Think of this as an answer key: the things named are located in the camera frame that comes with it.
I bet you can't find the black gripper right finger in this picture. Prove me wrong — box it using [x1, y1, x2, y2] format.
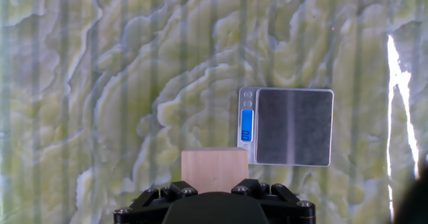
[231, 179, 317, 224]

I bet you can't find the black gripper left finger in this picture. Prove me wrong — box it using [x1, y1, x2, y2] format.
[113, 181, 198, 224]

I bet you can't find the light wooden cube block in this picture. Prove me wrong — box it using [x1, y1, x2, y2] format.
[181, 146, 249, 194]

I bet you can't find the silver digital pocket scale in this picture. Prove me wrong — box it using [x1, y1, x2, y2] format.
[237, 86, 334, 167]

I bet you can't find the green marble pattern mat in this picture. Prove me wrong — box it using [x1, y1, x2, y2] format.
[0, 0, 428, 224]

